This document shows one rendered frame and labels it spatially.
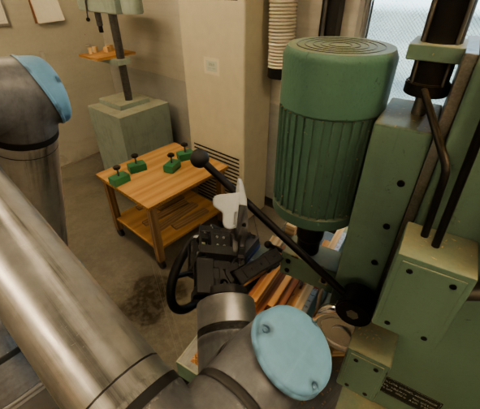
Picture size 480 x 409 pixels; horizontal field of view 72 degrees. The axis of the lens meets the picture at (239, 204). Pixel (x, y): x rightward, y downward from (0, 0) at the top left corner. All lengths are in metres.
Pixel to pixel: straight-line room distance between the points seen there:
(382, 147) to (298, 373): 0.34
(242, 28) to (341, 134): 1.53
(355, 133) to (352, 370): 0.41
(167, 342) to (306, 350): 1.59
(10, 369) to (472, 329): 0.96
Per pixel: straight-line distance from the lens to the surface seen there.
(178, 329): 1.95
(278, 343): 0.34
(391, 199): 0.57
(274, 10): 2.02
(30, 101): 0.63
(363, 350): 0.63
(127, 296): 2.16
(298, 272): 0.79
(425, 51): 0.53
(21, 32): 3.41
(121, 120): 2.68
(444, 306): 0.52
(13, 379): 1.01
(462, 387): 0.78
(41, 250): 0.38
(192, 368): 0.79
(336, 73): 0.51
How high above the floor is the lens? 1.60
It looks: 36 degrees down
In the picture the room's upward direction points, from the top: straight up
